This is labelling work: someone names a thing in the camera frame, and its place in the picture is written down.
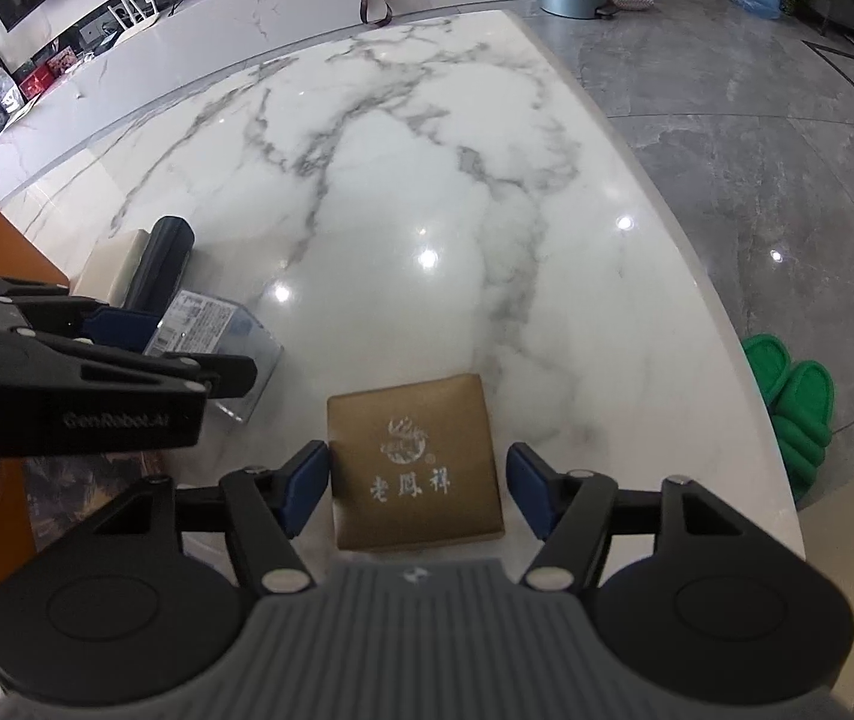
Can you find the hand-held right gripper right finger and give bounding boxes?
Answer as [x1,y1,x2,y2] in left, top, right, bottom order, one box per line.
[505,441,769,592]

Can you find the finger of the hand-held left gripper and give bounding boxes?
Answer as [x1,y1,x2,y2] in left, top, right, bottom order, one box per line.
[0,270,163,355]
[22,328,260,400]

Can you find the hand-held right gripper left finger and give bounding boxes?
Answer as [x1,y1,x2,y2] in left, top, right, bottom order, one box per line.
[92,441,332,595]

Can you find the clear plastic box with label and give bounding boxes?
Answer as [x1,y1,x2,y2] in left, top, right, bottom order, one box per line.
[145,289,281,421]

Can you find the brown square jewelry box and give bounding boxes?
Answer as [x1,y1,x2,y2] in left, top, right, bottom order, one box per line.
[325,373,507,552]

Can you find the cream white box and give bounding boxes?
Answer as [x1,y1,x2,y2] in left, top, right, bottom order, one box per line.
[74,229,150,308]

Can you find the dark blue cylindrical case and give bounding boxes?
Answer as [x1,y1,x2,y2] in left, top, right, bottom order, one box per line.
[124,216,194,314]

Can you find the red box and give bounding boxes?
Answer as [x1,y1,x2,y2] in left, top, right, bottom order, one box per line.
[17,64,54,100]

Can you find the green slipper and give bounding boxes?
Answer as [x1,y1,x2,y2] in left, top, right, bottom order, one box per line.
[742,334,793,421]
[768,360,837,503]

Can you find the white router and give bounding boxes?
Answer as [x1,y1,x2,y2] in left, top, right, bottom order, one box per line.
[106,0,162,32]

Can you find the white marble cabinet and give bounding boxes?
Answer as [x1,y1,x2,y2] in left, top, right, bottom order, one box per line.
[0,0,548,205]

